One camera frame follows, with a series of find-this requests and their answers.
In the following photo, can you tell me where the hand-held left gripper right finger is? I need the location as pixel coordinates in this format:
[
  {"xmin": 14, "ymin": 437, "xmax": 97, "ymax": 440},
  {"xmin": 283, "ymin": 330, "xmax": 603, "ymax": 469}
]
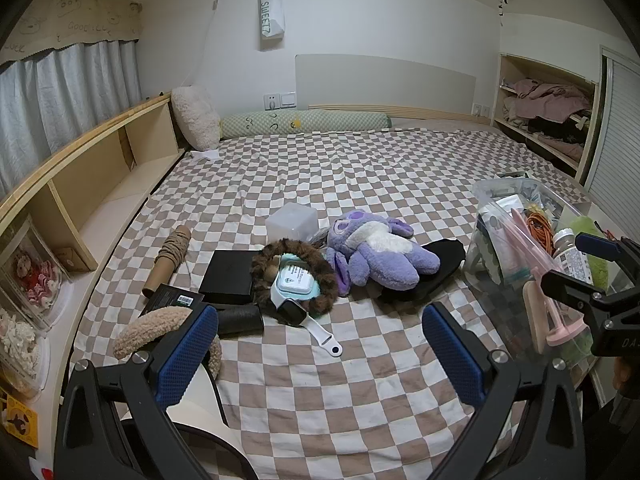
[{"xmin": 422, "ymin": 302, "xmax": 587, "ymax": 480}]

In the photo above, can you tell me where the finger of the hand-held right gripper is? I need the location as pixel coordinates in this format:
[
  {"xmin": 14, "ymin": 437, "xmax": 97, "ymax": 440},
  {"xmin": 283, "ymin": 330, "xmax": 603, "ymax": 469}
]
[
  {"xmin": 540, "ymin": 270, "xmax": 640, "ymax": 318},
  {"xmin": 575, "ymin": 232, "xmax": 640, "ymax": 273}
]

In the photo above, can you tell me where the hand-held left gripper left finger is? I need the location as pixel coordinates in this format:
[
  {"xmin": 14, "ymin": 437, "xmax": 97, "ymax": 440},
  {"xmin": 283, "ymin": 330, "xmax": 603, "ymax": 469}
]
[{"xmin": 54, "ymin": 304, "xmax": 261, "ymax": 480}]

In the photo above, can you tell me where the black cylinder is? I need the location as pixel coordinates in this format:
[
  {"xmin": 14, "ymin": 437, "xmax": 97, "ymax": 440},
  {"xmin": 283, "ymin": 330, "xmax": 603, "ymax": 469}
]
[{"xmin": 217, "ymin": 306, "xmax": 265, "ymax": 337}]

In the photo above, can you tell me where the black cloth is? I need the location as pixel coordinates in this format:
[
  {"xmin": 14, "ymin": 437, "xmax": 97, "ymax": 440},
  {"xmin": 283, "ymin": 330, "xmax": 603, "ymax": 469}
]
[{"xmin": 375, "ymin": 239, "xmax": 466, "ymax": 303}]

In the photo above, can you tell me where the white smartwatch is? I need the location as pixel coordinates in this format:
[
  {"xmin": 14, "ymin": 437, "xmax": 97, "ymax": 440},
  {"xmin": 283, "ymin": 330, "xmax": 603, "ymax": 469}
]
[{"xmin": 270, "ymin": 285, "xmax": 342, "ymax": 357}]

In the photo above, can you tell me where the clear plastic container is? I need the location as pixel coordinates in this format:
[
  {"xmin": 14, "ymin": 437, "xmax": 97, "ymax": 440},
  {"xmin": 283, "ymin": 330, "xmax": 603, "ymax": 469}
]
[{"xmin": 462, "ymin": 177, "xmax": 631, "ymax": 376}]

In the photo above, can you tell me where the teal wet wipes packet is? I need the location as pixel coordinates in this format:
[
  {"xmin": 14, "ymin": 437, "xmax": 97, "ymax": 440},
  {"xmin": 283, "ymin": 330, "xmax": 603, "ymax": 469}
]
[{"xmin": 270, "ymin": 255, "xmax": 321, "ymax": 306}]

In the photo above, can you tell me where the brown fur ring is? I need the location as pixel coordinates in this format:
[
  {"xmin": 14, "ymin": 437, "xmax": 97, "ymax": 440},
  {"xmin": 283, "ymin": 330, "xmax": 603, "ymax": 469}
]
[{"xmin": 250, "ymin": 239, "xmax": 340, "ymax": 318}]

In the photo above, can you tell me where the person's right hand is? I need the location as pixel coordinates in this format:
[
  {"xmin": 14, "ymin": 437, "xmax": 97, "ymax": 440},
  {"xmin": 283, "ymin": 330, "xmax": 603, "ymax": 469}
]
[{"xmin": 612, "ymin": 356, "xmax": 640, "ymax": 395}]

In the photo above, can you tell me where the green plush toy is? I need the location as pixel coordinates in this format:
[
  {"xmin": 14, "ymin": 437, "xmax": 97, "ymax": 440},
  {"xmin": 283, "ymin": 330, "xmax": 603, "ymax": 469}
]
[{"xmin": 557, "ymin": 203, "xmax": 611, "ymax": 366}]

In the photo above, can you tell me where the white capped bottle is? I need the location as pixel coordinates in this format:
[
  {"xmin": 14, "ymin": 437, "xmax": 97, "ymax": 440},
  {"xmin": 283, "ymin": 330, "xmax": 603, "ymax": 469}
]
[{"xmin": 552, "ymin": 228, "xmax": 595, "ymax": 286}]

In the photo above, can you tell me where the pink stand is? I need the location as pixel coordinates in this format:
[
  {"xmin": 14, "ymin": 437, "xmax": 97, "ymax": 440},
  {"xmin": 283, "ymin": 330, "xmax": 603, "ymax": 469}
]
[{"xmin": 505, "ymin": 207, "xmax": 591, "ymax": 356}]

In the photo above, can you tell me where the beige wooden piece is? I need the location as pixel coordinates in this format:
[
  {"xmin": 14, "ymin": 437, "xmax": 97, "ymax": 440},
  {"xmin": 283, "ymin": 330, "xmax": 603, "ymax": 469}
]
[{"xmin": 522, "ymin": 282, "xmax": 548, "ymax": 353}]

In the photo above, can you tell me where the beige fluffy headband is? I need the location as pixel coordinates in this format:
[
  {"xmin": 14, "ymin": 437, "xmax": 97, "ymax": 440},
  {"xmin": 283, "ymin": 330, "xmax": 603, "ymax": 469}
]
[{"xmin": 112, "ymin": 306, "xmax": 223, "ymax": 378}]

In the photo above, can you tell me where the small black barcode box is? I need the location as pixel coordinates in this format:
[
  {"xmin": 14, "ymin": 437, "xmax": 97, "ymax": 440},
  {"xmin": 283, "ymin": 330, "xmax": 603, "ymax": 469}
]
[{"xmin": 140, "ymin": 284, "xmax": 206, "ymax": 318}]

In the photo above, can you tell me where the white cosmetic tube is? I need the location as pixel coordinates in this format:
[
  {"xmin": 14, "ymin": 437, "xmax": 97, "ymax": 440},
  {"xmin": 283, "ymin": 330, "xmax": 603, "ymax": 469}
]
[{"xmin": 477, "ymin": 210, "xmax": 531, "ymax": 281}]

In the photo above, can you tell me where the black flat box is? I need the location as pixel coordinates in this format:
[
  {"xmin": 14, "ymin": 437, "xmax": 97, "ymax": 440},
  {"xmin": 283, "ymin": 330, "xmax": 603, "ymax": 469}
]
[{"xmin": 199, "ymin": 250, "xmax": 261, "ymax": 306}]

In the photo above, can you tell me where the cardboard tube with twine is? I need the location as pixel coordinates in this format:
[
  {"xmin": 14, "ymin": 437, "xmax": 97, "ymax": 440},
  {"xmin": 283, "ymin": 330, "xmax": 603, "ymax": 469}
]
[{"xmin": 142, "ymin": 225, "xmax": 193, "ymax": 298}]

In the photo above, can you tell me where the white slatted door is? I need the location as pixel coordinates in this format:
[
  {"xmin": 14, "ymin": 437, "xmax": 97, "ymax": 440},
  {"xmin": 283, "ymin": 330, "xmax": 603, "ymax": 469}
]
[{"xmin": 582, "ymin": 47, "xmax": 640, "ymax": 206}]

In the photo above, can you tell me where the dark clothes pile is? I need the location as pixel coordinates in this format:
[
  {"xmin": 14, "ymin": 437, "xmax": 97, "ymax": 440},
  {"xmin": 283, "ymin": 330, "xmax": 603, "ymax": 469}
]
[{"xmin": 530, "ymin": 115, "xmax": 588, "ymax": 145}]

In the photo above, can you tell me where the purple plush toy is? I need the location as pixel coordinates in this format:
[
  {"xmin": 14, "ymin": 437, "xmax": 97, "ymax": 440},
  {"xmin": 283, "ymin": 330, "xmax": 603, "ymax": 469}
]
[{"xmin": 325, "ymin": 211, "xmax": 441, "ymax": 297}]

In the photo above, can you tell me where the small cardboard box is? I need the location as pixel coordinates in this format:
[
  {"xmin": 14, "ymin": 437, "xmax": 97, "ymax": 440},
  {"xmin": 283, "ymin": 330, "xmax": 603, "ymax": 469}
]
[{"xmin": 55, "ymin": 245, "xmax": 83, "ymax": 271}]

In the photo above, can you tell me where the pink clothes pile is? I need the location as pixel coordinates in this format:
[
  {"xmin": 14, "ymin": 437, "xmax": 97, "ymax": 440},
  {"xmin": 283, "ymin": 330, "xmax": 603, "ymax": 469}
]
[{"xmin": 502, "ymin": 77, "xmax": 593, "ymax": 123}]

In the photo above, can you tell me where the clear box of white trinkets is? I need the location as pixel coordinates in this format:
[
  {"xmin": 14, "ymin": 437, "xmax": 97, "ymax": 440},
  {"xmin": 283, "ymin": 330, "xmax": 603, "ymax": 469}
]
[{"xmin": 0, "ymin": 305, "xmax": 51, "ymax": 401}]

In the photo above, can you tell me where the translucent white cube box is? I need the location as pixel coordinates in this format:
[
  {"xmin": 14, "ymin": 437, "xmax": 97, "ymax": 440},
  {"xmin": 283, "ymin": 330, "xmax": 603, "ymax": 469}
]
[{"xmin": 265, "ymin": 203, "xmax": 319, "ymax": 243}]

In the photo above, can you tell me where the clear box of plush flowers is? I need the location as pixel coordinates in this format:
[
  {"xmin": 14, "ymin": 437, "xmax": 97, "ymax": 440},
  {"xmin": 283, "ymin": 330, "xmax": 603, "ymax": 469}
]
[{"xmin": 0, "ymin": 225, "xmax": 71, "ymax": 331}]

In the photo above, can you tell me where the yellow card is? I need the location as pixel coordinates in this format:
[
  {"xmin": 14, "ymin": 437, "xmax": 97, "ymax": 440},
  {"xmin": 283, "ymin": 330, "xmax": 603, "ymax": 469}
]
[{"xmin": 0, "ymin": 390, "xmax": 41, "ymax": 448}]

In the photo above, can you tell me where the wooden bedside shelf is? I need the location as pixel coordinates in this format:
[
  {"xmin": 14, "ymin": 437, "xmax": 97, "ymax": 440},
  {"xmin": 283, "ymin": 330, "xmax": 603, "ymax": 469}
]
[{"xmin": 0, "ymin": 92, "xmax": 186, "ymax": 411}]

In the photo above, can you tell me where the wooden wardrobe shelf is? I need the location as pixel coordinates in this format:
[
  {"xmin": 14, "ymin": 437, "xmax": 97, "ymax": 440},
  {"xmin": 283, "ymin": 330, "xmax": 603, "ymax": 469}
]
[{"xmin": 492, "ymin": 52, "xmax": 601, "ymax": 186}]

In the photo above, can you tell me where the white fluffy pillow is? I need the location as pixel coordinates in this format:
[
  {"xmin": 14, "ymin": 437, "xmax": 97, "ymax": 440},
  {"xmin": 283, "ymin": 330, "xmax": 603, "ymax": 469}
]
[{"xmin": 171, "ymin": 86, "xmax": 221, "ymax": 151}]

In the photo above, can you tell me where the green long bolster pillow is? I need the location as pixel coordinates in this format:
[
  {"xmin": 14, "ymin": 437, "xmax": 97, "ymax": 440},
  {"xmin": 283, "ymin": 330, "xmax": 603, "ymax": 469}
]
[{"xmin": 220, "ymin": 111, "xmax": 393, "ymax": 140}]

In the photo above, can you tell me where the grey curtain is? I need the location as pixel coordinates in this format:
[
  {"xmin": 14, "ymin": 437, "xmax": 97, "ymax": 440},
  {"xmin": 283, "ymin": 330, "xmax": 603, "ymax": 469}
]
[{"xmin": 0, "ymin": 40, "xmax": 143, "ymax": 201}]

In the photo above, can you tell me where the white hanging paper bag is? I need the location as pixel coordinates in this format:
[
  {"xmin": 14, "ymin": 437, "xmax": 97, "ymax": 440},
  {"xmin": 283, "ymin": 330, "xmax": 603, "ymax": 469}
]
[{"xmin": 257, "ymin": 0, "xmax": 287, "ymax": 52}]

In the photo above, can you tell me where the beige printed curtain valance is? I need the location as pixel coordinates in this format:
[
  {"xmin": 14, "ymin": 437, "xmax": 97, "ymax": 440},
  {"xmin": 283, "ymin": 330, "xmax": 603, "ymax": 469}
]
[{"xmin": 0, "ymin": 0, "xmax": 146, "ymax": 66}]

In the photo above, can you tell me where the orange cable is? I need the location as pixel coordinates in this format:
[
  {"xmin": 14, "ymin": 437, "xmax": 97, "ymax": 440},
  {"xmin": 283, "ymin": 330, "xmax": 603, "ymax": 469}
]
[{"xmin": 524, "ymin": 212, "xmax": 556, "ymax": 256}]

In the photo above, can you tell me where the wooden bed frame rail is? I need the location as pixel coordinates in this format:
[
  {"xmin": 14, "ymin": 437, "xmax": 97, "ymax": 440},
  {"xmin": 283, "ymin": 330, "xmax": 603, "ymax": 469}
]
[{"xmin": 307, "ymin": 104, "xmax": 493, "ymax": 123}]

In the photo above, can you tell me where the wall switch plate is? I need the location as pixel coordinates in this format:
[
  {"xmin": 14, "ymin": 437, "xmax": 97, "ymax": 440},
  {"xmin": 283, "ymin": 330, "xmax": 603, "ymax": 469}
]
[{"xmin": 263, "ymin": 92, "xmax": 297, "ymax": 111}]

